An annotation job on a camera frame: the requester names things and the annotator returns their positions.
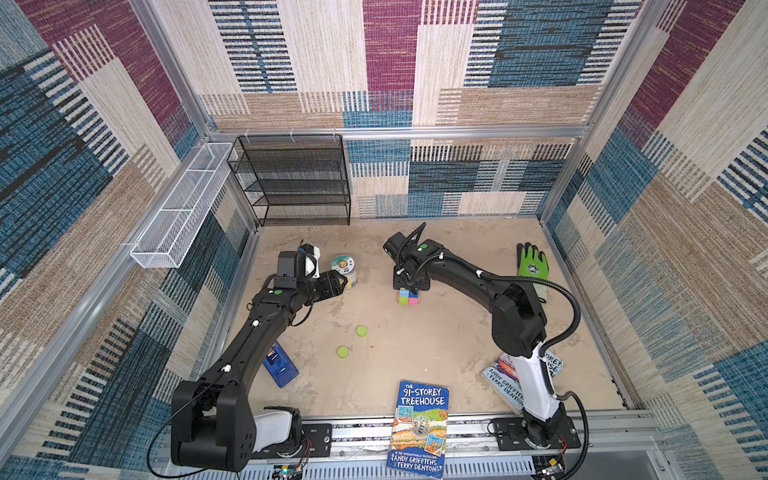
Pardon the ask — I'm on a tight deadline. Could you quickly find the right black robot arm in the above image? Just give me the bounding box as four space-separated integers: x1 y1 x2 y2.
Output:
383 233 566 447

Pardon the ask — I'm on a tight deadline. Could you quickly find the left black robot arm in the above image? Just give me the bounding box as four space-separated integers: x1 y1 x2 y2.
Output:
169 270 348 472

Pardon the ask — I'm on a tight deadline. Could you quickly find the round sunflower label jar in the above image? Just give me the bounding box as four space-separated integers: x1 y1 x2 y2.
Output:
331 255 357 289

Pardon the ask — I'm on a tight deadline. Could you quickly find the blue box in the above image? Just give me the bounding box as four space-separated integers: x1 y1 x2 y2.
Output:
263 342 299 388

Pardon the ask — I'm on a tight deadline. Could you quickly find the green black work glove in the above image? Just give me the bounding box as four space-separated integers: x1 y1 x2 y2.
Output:
517 242 550 281

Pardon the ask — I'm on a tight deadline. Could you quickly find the purple treehouse book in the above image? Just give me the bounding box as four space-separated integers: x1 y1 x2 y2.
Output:
482 352 563 420

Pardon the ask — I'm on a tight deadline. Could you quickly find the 91-storey treehouse book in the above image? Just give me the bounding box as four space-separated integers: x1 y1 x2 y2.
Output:
386 380 450 479

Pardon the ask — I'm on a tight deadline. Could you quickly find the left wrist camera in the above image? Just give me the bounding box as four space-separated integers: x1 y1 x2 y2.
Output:
273 243 321 289

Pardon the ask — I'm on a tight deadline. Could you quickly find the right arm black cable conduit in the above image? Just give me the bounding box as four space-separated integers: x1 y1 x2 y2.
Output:
395 222 590 480

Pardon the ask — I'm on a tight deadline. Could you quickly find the black wire shelf rack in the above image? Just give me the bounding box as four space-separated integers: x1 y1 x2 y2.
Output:
229 134 352 227

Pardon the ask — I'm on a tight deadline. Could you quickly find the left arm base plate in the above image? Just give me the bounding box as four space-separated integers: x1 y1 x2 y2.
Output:
251 423 333 460

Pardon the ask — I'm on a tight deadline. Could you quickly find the white wire mesh basket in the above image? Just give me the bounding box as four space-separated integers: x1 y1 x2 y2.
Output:
130 143 233 269

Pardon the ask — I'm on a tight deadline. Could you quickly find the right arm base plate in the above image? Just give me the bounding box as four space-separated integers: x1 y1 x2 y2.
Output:
487 417 582 451

